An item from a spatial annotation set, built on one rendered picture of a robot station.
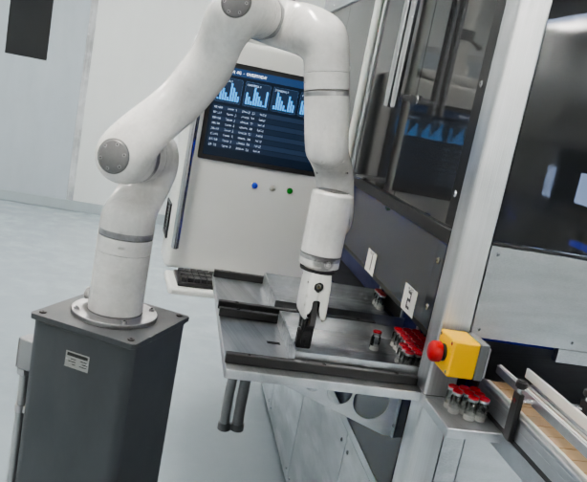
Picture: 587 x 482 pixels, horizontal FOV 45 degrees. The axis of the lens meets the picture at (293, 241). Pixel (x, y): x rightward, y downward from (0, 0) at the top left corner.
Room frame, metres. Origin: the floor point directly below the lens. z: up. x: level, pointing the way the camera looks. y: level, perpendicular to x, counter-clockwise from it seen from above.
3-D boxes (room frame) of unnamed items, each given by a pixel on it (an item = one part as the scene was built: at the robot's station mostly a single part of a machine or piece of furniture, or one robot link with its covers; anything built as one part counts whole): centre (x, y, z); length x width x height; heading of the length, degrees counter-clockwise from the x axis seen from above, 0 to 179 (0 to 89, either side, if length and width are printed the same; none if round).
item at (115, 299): (1.51, 0.37, 0.95); 0.19 x 0.19 x 0.18
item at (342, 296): (1.84, -0.13, 0.90); 0.34 x 0.26 x 0.04; 101
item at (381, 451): (2.37, -0.12, 0.73); 1.98 x 0.01 x 0.25; 11
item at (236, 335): (1.66, -0.09, 0.87); 0.70 x 0.48 x 0.02; 11
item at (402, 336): (1.53, -0.30, 0.90); 0.18 x 0.02 x 0.05; 11
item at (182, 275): (2.14, 0.14, 0.82); 0.40 x 0.14 x 0.02; 107
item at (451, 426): (1.28, -0.40, 0.87); 0.14 x 0.13 x 0.02; 101
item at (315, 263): (1.41, -0.06, 1.09); 0.09 x 0.08 x 0.03; 11
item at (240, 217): (2.36, 0.19, 1.19); 0.50 x 0.19 x 0.78; 107
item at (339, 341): (1.51, -0.19, 0.90); 0.34 x 0.26 x 0.04; 101
